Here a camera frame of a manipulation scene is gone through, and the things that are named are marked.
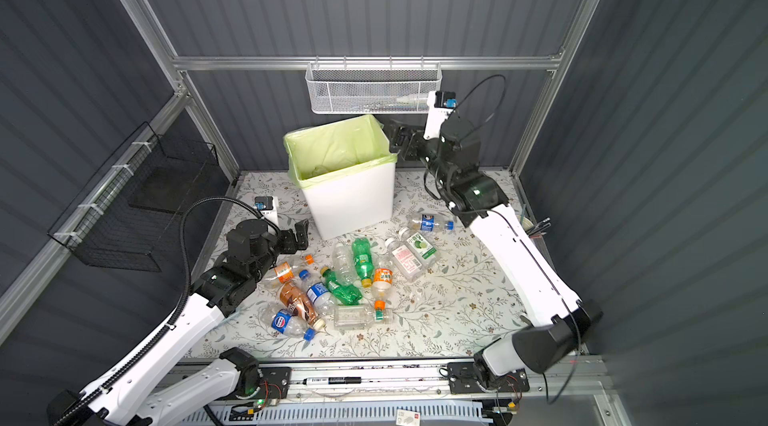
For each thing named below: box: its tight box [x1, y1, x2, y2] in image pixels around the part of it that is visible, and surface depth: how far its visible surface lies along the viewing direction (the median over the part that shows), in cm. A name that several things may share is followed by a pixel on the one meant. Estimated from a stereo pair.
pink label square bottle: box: [385, 238, 425, 283], surface depth 93 cm
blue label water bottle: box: [299, 269, 337, 316], surface depth 86 cm
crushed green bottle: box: [320, 266, 363, 306], surface depth 88 cm
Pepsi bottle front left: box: [259, 302, 317, 342], surface depth 81 cm
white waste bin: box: [284, 115, 397, 241], surface depth 92 cm
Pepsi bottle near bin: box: [411, 214, 455, 233], surface depth 102 cm
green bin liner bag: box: [283, 114, 397, 188], surface depth 95 cm
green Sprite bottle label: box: [351, 237, 375, 288], surface depth 91 cm
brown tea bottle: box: [279, 282, 326, 332], surface depth 84 cm
